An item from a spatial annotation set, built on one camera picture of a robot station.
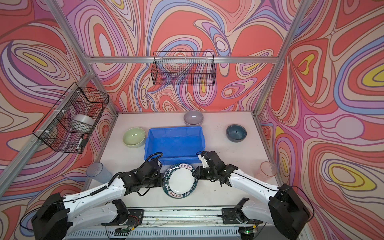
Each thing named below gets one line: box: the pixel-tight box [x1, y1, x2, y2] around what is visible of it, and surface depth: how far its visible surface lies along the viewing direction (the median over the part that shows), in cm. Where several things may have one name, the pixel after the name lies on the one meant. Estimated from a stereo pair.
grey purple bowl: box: [183, 110, 204, 127], surface depth 114 cm
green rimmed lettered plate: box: [162, 163, 198, 199], surface depth 84 cm
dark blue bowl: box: [226, 124, 248, 143], surface depth 106 cm
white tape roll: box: [69, 114, 95, 133], surface depth 73 cm
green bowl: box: [122, 127, 146, 148], surface depth 103 cm
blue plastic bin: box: [144, 126, 206, 166], surface depth 103 cm
